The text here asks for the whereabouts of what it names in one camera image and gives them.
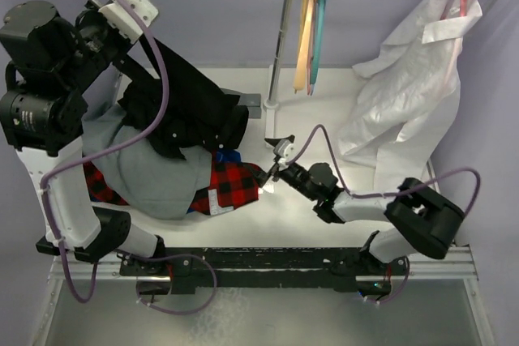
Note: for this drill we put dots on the grey shirt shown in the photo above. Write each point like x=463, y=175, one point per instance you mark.
x=160, y=187

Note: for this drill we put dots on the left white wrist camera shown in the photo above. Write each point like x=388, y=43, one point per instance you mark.
x=124, y=14

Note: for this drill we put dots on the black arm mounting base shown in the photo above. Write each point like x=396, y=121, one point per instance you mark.
x=182, y=272

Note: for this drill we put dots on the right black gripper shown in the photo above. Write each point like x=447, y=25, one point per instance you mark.
x=262, y=178

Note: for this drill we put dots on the black button shirt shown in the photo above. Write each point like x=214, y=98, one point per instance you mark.
x=198, y=113

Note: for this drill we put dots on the aluminium frame rail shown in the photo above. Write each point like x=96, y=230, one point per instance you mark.
x=457, y=265

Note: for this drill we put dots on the small white paper tag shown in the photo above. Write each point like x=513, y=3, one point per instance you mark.
x=267, y=189

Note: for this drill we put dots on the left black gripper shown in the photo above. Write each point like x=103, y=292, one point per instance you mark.
x=92, y=16

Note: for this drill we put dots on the blue garment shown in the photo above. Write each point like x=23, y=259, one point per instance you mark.
x=227, y=156

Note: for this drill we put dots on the red black plaid shirt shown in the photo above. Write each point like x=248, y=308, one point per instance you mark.
x=232, y=185

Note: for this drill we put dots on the white hanging shirt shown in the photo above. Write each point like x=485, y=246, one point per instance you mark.
x=409, y=99

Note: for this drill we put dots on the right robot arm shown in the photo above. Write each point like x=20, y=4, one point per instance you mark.
x=423, y=221

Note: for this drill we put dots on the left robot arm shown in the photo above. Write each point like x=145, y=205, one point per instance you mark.
x=52, y=63

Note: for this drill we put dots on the orange hanger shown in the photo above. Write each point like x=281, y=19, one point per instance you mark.
x=302, y=72

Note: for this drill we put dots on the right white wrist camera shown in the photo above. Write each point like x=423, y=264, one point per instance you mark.
x=282, y=155

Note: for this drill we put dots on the teal hanger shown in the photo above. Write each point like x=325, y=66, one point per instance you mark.
x=318, y=34

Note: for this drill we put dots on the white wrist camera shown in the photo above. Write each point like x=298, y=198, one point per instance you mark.
x=124, y=14
x=282, y=155

